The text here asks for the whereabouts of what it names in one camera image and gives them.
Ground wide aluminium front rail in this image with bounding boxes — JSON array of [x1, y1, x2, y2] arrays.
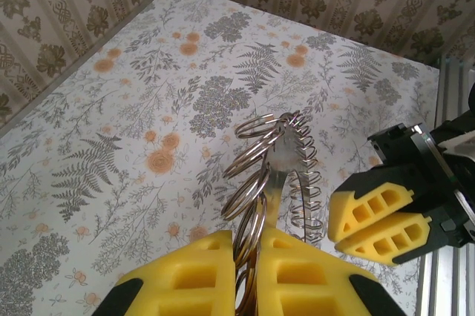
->
[[415, 54, 475, 316]]

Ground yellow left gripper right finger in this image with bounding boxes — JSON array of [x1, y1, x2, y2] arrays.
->
[[255, 228, 407, 316]]

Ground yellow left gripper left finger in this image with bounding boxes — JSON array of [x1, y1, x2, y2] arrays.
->
[[96, 229, 237, 316]]

